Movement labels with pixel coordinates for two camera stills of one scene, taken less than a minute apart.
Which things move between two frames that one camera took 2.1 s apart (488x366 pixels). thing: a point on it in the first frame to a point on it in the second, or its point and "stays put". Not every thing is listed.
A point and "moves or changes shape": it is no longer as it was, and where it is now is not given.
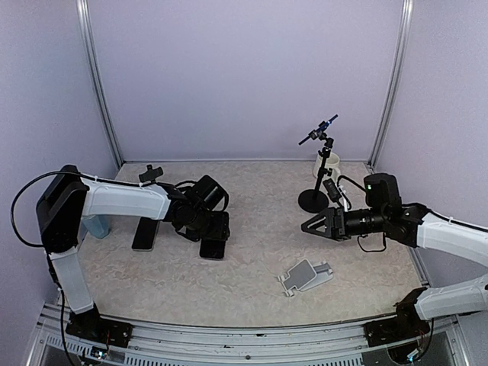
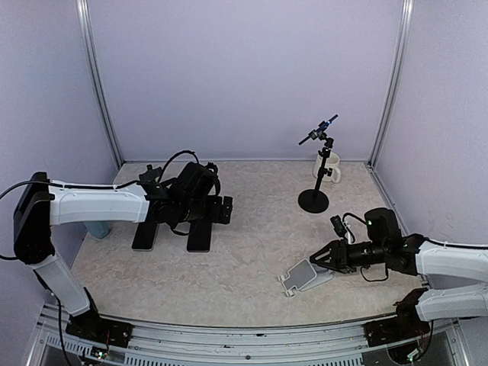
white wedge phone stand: [305, 275] stays put
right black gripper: [337, 227] to [340, 252]
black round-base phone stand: [151, 174] stays put
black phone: [213, 249] moves or changes shape
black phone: [146, 232] stays put
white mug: [332, 162] stays put
